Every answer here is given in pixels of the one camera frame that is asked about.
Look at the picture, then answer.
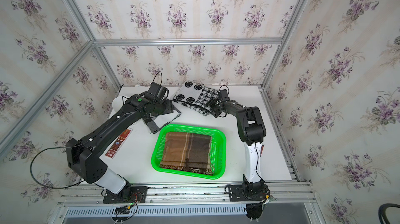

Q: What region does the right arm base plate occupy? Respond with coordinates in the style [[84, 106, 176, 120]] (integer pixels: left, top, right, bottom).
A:
[[224, 181, 270, 202]]

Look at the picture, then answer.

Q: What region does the small circuit board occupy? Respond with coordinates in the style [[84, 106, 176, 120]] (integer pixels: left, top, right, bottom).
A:
[[114, 206, 130, 216]]

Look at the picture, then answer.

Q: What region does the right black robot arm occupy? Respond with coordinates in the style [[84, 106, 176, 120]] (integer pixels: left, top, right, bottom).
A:
[[207, 98, 267, 193]]

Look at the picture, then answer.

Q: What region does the grey black checked scarf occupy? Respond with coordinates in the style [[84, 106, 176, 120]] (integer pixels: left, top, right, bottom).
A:
[[142, 106, 181, 134]]

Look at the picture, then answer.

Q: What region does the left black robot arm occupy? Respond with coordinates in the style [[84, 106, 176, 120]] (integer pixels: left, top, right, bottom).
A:
[[66, 92, 174, 198]]

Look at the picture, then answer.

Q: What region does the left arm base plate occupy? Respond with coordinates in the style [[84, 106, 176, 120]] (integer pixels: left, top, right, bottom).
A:
[[102, 186, 148, 204]]

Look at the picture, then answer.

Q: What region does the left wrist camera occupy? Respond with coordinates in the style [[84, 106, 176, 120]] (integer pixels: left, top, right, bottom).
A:
[[144, 82, 169, 101]]

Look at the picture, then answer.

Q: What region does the white smiley houndstooth scarf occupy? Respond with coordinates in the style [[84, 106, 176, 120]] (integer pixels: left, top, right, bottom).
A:
[[172, 81, 218, 116]]

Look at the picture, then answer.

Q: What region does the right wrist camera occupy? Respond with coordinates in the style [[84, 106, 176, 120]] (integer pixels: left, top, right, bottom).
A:
[[218, 89, 230, 103]]

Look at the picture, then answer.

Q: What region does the aluminium frame rail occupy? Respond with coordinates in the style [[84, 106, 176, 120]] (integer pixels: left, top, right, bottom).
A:
[[56, 181, 317, 207]]

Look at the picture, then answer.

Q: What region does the brown plaid fringed scarf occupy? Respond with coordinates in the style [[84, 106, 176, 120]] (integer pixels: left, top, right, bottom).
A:
[[160, 132, 214, 175]]

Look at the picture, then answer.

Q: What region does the black chair part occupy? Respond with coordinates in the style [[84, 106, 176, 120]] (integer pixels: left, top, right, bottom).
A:
[[378, 203, 400, 224]]

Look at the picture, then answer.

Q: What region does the green plastic basket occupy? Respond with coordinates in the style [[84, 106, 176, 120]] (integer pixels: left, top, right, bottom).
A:
[[151, 124, 226, 180]]

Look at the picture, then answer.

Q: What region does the white tipped cup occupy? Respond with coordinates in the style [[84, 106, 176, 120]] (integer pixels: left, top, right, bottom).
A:
[[111, 96, 124, 114]]

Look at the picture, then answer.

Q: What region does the left red snack packet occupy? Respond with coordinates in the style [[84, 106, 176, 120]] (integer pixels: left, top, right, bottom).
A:
[[105, 128, 132, 159]]

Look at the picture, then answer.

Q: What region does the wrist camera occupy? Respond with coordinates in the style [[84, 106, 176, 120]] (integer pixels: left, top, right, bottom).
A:
[[144, 82, 169, 101], [218, 89, 230, 103]]

